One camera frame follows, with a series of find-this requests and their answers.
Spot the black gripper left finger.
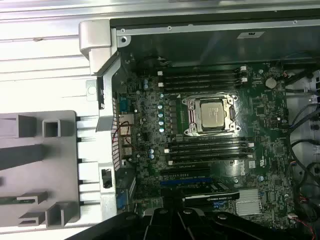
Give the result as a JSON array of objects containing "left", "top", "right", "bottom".
[{"left": 65, "top": 197, "right": 179, "bottom": 240}]

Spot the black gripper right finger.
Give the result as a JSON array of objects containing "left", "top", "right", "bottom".
[{"left": 177, "top": 197, "right": 316, "bottom": 240}]

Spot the RAM slot with white clips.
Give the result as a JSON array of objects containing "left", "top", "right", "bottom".
[
  {"left": 167, "top": 153, "right": 255, "bottom": 166},
  {"left": 157, "top": 76, "right": 249, "bottom": 88},
  {"left": 164, "top": 142, "right": 255, "bottom": 154},
  {"left": 157, "top": 65, "right": 248, "bottom": 77}
]

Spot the black graphics card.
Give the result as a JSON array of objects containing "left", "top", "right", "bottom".
[{"left": 159, "top": 186, "right": 241, "bottom": 210}]

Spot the blue expansion slot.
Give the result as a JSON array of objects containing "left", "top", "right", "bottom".
[{"left": 159, "top": 177, "right": 211, "bottom": 185}]

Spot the black expansion slot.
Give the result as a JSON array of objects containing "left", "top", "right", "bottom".
[{"left": 159, "top": 169, "right": 211, "bottom": 177}]

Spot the silver finned chipset heatsink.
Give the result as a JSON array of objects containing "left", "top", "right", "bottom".
[{"left": 234, "top": 188, "right": 263, "bottom": 216}]

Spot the silver CPU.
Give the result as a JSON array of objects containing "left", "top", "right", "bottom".
[{"left": 201, "top": 101, "right": 230, "bottom": 131}]

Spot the grey plastic parts rack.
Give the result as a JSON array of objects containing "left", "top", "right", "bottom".
[{"left": 0, "top": 109, "right": 81, "bottom": 235}]

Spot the metal CPU socket cover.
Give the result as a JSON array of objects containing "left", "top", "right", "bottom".
[{"left": 182, "top": 96, "right": 241, "bottom": 137}]

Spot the green motherboard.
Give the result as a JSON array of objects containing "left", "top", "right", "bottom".
[{"left": 117, "top": 62, "right": 293, "bottom": 226}]

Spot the thin metal locking lever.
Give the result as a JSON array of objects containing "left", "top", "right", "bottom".
[{"left": 183, "top": 92, "right": 238, "bottom": 101}]

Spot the grey metal drive cage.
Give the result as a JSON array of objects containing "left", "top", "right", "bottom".
[{"left": 284, "top": 69, "right": 320, "bottom": 141}]

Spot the open black PC case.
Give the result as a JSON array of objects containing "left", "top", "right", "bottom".
[{"left": 78, "top": 0, "right": 320, "bottom": 240}]

